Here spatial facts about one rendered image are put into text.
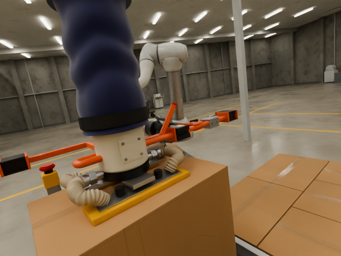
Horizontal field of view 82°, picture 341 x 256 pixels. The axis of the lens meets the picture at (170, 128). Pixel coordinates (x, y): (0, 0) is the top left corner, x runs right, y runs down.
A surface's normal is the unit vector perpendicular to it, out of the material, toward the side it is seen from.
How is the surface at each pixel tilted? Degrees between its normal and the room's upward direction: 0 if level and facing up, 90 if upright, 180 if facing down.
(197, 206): 90
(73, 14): 76
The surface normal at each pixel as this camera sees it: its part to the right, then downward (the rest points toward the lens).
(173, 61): -0.04, 0.56
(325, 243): -0.15, -0.97
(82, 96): -0.63, -0.03
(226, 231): 0.63, 0.05
